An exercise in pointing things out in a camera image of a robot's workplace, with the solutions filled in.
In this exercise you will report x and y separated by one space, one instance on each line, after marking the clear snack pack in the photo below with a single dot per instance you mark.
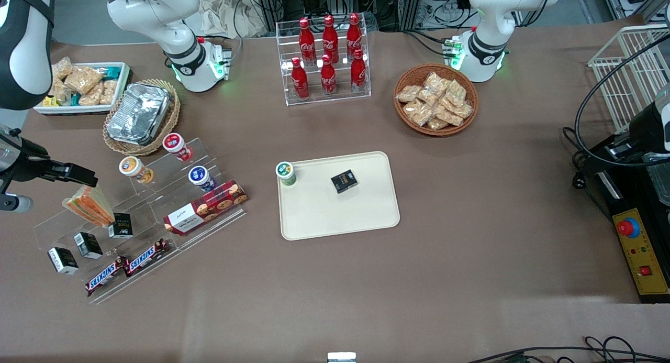
60 93
437 124
448 115
456 92
437 81
463 110
64 68
419 113
408 93
82 79
91 97
428 97
109 90

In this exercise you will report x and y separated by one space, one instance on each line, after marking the oval wicker basket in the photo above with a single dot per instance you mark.
170 127

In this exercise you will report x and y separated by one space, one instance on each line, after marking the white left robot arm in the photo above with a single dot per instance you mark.
487 17

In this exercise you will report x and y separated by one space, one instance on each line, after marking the blue lid cup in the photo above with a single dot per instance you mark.
199 175

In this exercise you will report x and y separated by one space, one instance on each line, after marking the white rectangular snack bin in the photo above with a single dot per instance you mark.
84 110

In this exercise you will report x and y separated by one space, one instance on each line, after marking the small black white box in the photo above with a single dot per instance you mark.
121 226
63 261
88 245

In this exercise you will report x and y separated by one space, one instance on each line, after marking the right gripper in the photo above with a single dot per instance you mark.
25 164

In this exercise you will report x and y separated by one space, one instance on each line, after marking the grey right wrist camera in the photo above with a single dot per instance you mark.
15 204

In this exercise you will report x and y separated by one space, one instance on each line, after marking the red lid cup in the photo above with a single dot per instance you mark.
174 142

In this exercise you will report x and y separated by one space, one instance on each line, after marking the beige crumpled cloth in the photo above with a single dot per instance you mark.
225 14

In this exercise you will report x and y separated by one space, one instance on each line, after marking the triangular sandwich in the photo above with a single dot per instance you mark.
91 208

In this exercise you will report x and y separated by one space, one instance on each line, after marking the small silver device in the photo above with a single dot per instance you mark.
341 357

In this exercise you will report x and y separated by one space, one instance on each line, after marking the yellow snack packet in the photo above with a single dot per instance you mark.
51 101

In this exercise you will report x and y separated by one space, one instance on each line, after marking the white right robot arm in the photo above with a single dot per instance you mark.
26 48

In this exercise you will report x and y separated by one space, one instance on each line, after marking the yellow emergency stop panel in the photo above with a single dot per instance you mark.
641 258

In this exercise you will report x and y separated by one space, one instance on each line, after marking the aluminium foil container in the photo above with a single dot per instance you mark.
138 114

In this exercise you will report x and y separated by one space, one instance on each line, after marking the red cola bottle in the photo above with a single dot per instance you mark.
299 80
330 38
358 72
306 41
354 37
328 76

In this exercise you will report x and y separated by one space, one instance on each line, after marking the snickers chocolate bar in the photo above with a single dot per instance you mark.
146 257
107 275

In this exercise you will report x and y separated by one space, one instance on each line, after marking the beige plastic tray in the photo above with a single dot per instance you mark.
324 216

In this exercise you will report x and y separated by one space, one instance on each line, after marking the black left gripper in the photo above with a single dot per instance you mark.
641 132

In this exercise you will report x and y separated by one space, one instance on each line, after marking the aluminium equipment rack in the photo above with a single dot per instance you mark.
314 1

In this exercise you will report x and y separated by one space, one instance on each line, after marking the clear acrylic bottle rack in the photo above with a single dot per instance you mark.
340 99

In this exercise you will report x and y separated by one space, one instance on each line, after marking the small black box gold print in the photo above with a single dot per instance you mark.
344 181

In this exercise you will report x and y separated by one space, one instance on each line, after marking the red cookie box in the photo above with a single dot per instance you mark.
204 208

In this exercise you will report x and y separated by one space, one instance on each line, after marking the orange lid cup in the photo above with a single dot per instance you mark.
130 166

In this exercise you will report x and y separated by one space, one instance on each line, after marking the clear acrylic stepped display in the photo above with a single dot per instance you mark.
167 166

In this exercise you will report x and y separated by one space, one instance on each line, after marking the green lid cup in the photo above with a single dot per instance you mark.
285 169

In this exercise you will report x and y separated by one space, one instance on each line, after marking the round wicker basket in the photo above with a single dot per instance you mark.
435 133

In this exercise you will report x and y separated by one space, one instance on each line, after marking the teal snack packet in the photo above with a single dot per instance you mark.
111 71

